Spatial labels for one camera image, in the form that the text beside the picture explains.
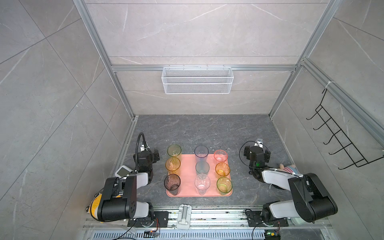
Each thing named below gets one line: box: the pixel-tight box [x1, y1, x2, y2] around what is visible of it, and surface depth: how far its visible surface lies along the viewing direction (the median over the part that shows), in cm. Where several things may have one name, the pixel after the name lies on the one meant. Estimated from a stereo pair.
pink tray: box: [177, 154, 232, 198], surface depth 85 cm
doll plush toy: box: [279, 163, 300, 175], surface depth 87 cm
